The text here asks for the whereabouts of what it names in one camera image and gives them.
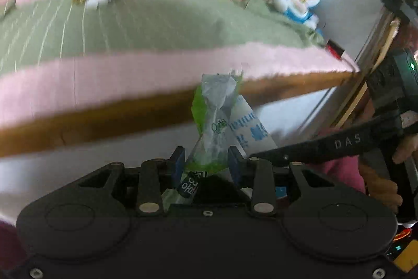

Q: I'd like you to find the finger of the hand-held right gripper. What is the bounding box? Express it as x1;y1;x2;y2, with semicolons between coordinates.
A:
249;116;403;169

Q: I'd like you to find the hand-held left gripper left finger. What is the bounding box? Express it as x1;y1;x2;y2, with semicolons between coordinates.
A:
78;146;187;217

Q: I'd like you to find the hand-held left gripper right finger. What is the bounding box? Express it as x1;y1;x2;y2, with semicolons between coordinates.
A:
228;146;338;217

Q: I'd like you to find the white tube with blue print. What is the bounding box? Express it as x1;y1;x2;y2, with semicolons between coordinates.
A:
227;95;279;165

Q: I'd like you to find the green clear plastic wrapper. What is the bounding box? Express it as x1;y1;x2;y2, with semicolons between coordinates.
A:
161;71;245;206

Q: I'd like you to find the person's right hand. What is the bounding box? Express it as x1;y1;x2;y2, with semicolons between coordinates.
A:
359;134;418;213

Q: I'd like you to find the person's pink clothing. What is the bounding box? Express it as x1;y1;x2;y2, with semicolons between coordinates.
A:
305;128;367;195

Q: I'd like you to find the small red black item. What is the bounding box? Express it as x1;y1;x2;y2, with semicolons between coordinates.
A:
326;40;349;61

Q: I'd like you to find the wooden bed board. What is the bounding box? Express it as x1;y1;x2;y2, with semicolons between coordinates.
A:
0;71;361;158

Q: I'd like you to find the black clamp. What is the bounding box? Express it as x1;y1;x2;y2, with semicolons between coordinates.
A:
380;0;418;25

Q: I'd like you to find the yellow block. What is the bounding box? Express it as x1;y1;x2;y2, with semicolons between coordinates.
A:
393;239;418;274

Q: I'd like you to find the green checked blanket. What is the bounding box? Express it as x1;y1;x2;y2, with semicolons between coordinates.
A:
0;0;327;77

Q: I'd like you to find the wooden stand frame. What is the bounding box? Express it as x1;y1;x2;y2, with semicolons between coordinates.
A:
338;0;414;130

